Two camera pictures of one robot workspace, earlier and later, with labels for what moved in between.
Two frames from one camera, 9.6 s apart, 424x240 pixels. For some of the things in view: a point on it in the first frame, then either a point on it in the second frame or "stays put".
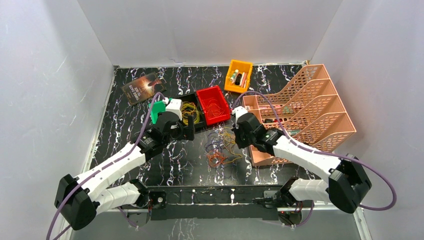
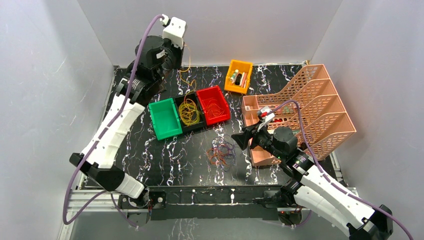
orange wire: [217, 158] stays put
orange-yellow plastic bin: [238, 76] stays put
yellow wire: [229, 139] -> [188, 69]
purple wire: [213, 148] -> [224, 151]
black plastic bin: [193, 98] stays put
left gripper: [189, 129] -> [172, 60]
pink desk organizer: [309, 112] stays put
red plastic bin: [215, 107] stays put
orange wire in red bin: [213, 109] stays put
